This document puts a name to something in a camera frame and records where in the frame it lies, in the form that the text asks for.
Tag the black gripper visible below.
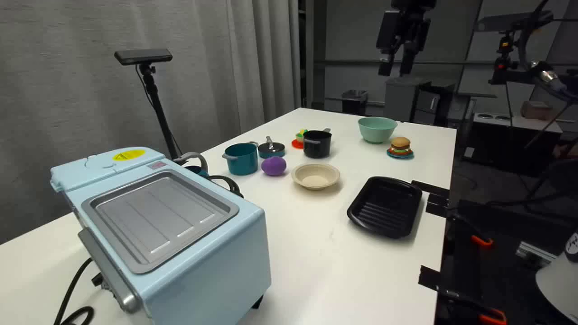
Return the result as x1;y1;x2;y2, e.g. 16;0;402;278
375;0;439;78

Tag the purple plush toy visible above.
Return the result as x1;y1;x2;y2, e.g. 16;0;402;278
260;155;289;179

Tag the toy burger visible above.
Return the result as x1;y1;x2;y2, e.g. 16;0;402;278
388;136;413;155

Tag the beige round plate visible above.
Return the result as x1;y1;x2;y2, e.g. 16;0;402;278
290;163;343;192

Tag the teal toy pot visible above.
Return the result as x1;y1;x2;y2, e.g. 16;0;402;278
222;141;261;177

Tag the grey cabinet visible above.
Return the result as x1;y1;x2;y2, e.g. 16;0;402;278
384;74;457;128

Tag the black waste bin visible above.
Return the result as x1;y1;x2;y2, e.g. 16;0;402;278
339;89;370;116

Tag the mint green bowl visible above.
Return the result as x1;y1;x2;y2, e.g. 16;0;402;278
355;116;399;146

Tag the teal round coaster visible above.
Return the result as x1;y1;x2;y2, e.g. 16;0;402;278
384;146;415;163

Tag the black ridged grill tray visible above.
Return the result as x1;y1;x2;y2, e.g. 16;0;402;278
345;175;424;240

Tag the teal cup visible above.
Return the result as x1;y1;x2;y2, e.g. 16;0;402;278
178;152;213;181

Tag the light blue toaster oven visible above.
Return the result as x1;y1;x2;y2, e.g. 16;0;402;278
48;145;272;325

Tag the grey curtain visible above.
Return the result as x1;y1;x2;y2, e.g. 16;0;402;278
0;0;303;246

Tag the black pot with grey handle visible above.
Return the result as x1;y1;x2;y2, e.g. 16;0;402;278
301;127;334;161

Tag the black table bracket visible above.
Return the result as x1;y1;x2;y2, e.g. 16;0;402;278
419;264;458;304
411;179;451;219

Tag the grey pan with handle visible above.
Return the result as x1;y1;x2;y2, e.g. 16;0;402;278
256;136;289;161

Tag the orange clamp handle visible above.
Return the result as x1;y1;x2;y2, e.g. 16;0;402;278
469;233;494;249
476;307;509;325

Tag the thin black cable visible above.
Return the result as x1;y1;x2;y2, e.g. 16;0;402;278
205;172;245;199

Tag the black camera stand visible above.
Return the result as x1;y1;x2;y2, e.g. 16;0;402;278
137;62;182;161

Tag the black bar camera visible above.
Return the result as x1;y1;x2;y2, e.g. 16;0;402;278
113;47;175;67

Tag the black toaster power cable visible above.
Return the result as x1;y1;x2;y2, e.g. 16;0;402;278
52;258;97;325

